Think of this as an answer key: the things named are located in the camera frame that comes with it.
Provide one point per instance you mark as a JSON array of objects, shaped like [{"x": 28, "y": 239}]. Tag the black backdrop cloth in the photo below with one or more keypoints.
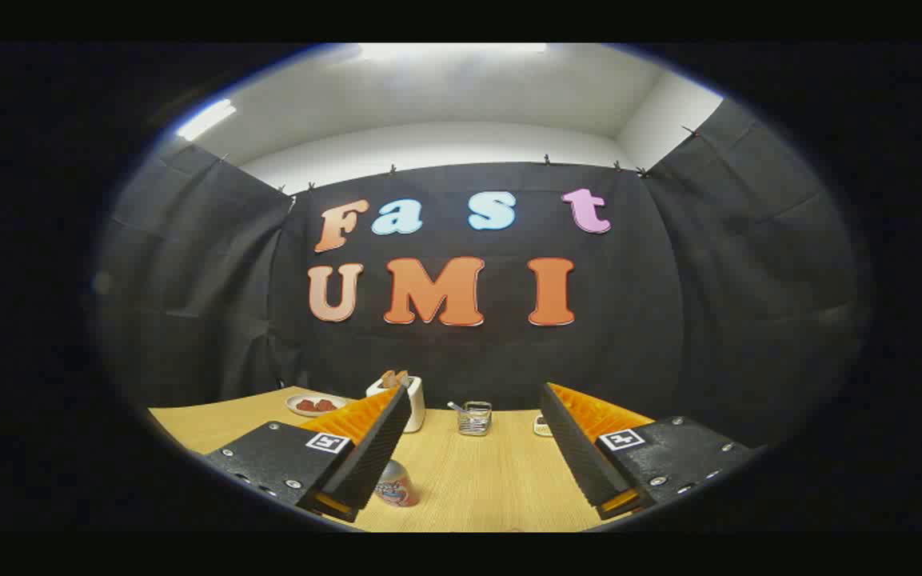
[{"x": 668, "y": 320}]

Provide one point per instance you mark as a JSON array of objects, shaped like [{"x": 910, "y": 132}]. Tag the red-brown food piece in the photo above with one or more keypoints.
[
  {"x": 305, "y": 406},
  {"x": 325, "y": 405}
]

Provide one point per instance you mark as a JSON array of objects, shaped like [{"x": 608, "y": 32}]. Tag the white toaster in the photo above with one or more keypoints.
[{"x": 416, "y": 408}]

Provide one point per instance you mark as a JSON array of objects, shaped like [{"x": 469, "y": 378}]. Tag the white round plate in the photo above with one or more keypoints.
[{"x": 301, "y": 411}]

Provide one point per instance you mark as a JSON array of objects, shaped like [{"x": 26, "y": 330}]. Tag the short ceiling light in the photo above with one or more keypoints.
[{"x": 205, "y": 119}]

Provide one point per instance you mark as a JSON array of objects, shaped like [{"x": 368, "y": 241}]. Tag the silver juice bottle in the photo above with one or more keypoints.
[{"x": 397, "y": 486}]

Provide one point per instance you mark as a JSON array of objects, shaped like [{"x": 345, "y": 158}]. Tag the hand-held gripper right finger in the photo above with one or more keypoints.
[{"x": 580, "y": 456}]

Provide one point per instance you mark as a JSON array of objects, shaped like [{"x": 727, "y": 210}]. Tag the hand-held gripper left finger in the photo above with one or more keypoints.
[{"x": 373, "y": 456}]

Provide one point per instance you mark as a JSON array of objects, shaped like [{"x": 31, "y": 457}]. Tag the white stick utensil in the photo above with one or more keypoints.
[{"x": 456, "y": 407}]

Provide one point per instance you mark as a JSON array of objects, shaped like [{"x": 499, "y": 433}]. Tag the wooden table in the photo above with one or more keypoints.
[{"x": 484, "y": 480}]

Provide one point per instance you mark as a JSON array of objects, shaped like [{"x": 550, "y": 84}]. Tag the white divided tray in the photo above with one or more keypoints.
[{"x": 541, "y": 426}]

